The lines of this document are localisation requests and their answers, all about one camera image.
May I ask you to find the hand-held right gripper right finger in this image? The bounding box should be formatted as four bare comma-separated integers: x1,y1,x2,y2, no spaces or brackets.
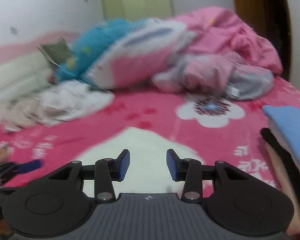
166,149,250,203

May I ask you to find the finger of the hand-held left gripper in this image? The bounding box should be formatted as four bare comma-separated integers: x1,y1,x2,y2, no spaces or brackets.
14,159,44,175

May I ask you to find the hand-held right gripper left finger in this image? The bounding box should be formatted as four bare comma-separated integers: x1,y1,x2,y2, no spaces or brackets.
48,149,130,203

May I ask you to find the cream fleece garment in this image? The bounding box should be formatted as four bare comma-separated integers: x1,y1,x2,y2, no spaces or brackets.
72,127,203,198

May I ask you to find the beige dotted garment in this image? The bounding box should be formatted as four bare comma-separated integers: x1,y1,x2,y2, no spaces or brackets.
2,97,50,133

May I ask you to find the pink floral blanket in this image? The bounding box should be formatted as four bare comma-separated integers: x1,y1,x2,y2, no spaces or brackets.
0,76,300,230

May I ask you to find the white shirt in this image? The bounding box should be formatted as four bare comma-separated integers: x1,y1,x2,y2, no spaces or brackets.
35,82,115,123

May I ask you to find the pink white bed headboard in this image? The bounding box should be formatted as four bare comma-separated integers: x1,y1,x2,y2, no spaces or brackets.
0,31,78,105

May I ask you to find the pale pink grey quilt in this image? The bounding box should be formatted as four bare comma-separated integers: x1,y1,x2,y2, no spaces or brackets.
152,54,275,102

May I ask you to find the black folded garment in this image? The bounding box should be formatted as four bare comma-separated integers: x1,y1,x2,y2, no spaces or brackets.
260,127,300,230

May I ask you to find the beige folded garment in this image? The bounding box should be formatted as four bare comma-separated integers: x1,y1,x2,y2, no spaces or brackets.
262,142,300,233

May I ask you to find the white pink printed pillow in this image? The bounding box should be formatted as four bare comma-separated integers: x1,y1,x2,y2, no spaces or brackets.
84,20,198,90

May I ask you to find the green patterned pillow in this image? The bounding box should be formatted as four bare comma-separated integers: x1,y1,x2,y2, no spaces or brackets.
37,37,75,68

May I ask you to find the blue printed quilt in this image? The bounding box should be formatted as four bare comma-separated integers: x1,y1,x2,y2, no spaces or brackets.
55,17,145,83

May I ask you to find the pink crumpled quilt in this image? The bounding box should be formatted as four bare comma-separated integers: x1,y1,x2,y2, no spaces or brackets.
170,7,283,75

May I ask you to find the pale yellow wardrobe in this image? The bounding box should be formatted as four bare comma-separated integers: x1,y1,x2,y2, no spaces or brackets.
100,0,174,22

